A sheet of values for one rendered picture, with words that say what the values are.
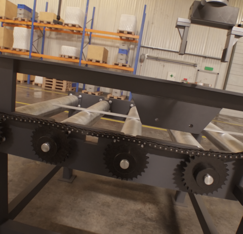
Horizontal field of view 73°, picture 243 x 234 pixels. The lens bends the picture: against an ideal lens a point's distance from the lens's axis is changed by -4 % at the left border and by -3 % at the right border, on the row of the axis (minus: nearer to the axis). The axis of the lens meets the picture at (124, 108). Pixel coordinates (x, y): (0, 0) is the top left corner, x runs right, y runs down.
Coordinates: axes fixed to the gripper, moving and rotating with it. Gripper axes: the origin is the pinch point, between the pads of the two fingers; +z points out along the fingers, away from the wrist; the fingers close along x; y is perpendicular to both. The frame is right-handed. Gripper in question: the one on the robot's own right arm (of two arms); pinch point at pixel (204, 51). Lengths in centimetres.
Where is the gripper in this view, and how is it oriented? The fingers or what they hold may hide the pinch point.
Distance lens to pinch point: 59.1
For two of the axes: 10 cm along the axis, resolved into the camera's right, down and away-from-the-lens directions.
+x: 9.8, 1.8, -0.7
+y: -1.0, 1.7, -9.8
